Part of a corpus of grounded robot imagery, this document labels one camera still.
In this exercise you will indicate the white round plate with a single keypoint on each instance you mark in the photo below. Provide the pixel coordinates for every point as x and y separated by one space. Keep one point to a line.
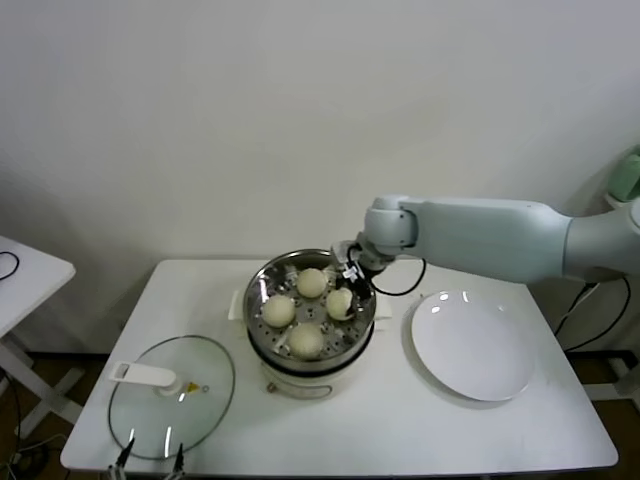
470 345

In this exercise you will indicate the white steamed baozi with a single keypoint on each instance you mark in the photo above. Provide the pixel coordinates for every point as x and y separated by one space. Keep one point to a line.
306 341
279 311
311 282
338 305

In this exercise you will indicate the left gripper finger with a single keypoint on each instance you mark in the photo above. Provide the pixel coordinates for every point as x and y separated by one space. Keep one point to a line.
177 465
117 465

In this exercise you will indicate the white side table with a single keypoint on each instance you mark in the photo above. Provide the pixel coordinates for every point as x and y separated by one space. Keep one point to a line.
25 290

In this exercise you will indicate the white electric cooker base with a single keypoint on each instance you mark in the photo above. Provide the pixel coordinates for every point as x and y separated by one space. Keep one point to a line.
300 385

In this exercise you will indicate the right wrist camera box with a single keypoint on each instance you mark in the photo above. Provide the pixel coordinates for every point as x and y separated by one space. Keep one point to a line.
342 251

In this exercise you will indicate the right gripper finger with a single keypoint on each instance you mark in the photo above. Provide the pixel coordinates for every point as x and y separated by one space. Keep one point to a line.
344 286
352 314

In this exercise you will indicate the white shelf table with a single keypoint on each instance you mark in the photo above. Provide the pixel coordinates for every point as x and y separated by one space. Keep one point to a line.
629 374

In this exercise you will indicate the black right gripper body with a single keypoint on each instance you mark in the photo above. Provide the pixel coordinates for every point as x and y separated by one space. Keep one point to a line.
362 286

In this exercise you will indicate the pale green container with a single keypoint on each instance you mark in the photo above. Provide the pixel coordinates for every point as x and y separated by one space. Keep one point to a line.
627 175

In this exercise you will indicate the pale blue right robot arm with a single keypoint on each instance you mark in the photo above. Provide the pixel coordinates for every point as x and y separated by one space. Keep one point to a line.
500 235

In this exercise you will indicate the perforated stainless steel steamer basket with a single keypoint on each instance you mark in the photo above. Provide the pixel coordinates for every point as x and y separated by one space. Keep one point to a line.
270 280

